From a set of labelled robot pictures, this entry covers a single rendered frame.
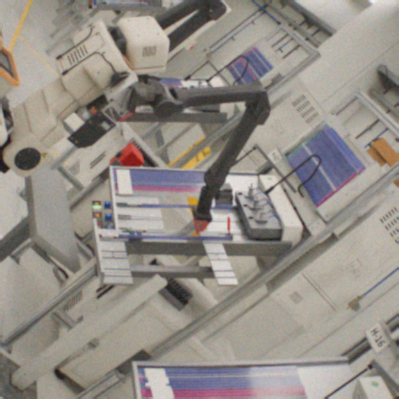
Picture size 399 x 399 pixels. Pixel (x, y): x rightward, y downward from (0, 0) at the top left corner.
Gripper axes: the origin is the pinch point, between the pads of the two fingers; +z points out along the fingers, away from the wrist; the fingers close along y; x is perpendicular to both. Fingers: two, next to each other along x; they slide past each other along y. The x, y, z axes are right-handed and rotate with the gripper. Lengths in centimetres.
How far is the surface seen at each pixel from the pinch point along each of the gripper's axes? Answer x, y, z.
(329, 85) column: -170, 304, 4
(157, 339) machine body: 9, -9, 51
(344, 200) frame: -54, -13, -27
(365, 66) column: -200, 303, -21
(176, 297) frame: 0.9, 5.9, 37.1
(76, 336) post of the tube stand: 47, -34, 34
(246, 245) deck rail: -17.8, -10.2, -1.1
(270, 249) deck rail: -28.4, -10.3, -0.2
